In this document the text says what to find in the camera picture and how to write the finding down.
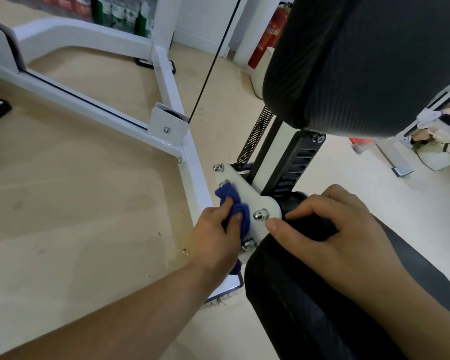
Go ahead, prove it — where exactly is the person's right hand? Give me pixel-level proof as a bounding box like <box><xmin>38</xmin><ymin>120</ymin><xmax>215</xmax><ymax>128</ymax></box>
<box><xmin>265</xmin><ymin>184</ymin><xmax>406</xmax><ymax>297</ymax></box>

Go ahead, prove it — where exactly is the person's left hand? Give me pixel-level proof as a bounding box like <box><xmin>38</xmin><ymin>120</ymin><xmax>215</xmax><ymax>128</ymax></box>
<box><xmin>187</xmin><ymin>196</ymin><xmax>245</xmax><ymax>277</ymax></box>

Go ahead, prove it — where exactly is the blue cleaning cloth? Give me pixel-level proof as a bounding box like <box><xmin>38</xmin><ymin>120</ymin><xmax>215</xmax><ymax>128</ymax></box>
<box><xmin>214</xmin><ymin>183</ymin><xmax>253</xmax><ymax>276</ymax></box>

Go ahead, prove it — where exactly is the black seat pad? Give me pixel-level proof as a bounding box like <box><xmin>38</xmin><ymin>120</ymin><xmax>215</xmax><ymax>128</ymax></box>
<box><xmin>244</xmin><ymin>191</ymin><xmax>450</xmax><ymax>360</ymax></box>

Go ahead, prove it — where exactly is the person's left forearm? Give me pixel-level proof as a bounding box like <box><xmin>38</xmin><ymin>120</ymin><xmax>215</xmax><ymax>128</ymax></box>
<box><xmin>0</xmin><ymin>258</ymin><xmax>233</xmax><ymax>360</ymax></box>

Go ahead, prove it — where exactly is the person's right forearm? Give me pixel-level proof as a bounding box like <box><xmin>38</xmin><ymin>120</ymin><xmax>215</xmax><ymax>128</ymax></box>
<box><xmin>360</xmin><ymin>258</ymin><xmax>450</xmax><ymax>360</ymax></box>

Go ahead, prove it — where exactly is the black notched adjustment rack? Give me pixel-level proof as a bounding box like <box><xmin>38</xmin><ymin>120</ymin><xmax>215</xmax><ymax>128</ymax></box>
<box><xmin>267</xmin><ymin>130</ymin><xmax>326</xmax><ymax>196</ymax></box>

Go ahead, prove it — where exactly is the small coil spring under seat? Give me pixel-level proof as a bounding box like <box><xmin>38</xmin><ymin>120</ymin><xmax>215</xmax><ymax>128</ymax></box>
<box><xmin>203</xmin><ymin>288</ymin><xmax>245</xmax><ymax>309</ymax></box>

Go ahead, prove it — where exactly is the metal coil spring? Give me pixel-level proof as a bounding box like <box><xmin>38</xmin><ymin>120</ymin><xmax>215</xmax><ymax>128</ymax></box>
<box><xmin>237</xmin><ymin>106</ymin><xmax>274</xmax><ymax>164</ymax></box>

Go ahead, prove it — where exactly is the black ribbed back pad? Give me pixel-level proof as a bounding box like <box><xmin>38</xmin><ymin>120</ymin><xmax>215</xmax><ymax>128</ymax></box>
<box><xmin>262</xmin><ymin>0</ymin><xmax>450</xmax><ymax>140</ymax></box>

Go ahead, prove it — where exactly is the red fire extinguisher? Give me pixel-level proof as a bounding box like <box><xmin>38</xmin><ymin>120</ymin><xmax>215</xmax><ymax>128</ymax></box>
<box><xmin>247</xmin><ymin>1</ymin><xmax>294</xmax><ymax>70</ymax></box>

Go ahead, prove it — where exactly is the row of green bottles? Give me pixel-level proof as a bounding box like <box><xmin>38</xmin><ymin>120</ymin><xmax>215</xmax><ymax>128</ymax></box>
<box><xmin>93</xmin><ymin>0</ymin><xmax>155</xmax><ymax>39</ymax></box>

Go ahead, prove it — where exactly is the row of red packages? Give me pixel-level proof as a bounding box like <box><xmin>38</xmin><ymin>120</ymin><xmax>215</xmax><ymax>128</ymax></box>
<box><xmin>20</xmin><ymin>0</ymin><xmax>94</xmax><ymax>23</ymax></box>

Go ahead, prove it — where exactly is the white seat bracket plate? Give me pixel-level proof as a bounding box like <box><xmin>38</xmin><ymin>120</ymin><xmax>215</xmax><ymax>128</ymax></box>
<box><xmin>217</xmin><ymin>163</ymin><xmax>283</xmax><ymax>255</ymax></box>

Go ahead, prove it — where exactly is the black and white upright post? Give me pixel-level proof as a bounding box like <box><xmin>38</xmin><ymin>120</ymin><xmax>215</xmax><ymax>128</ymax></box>
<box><xmin>246</xmin><ymin>117</ymin><xmax>297</xmax><ymax>195</ymax></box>

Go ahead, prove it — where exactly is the white pulley bracket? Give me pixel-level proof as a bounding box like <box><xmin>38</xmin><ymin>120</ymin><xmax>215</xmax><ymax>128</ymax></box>
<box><xmin>148</xmin><ymin>102</ymin><xmax>191</xmax><ymax>147</ymax></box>

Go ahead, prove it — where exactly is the white bench frame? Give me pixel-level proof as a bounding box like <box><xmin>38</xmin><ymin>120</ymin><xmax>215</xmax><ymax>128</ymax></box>
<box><xmin>352</xmin><ymin>76</ymin><xmax>450</xmax><ymax>178</ymax></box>

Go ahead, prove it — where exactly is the black steel cable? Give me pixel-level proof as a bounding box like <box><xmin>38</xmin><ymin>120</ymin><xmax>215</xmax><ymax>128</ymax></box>
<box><xmin>188</xmin><ymin>0</ymin><xmax>244</xmax><ymax>123</ymax></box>

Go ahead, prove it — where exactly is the black rubber frame foot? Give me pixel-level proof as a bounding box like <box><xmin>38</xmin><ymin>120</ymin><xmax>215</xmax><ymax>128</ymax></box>
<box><xmin>135</xmin><ymin>57</ymin><xmax>177</xmax><ymax>76</ymax></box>

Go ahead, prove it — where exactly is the white gym machine frame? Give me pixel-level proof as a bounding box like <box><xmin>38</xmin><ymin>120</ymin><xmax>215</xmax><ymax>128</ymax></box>
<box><xmin>0</xmin><ymin>0</ymin><xmax>245</xmax><ymax>298</ymax></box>

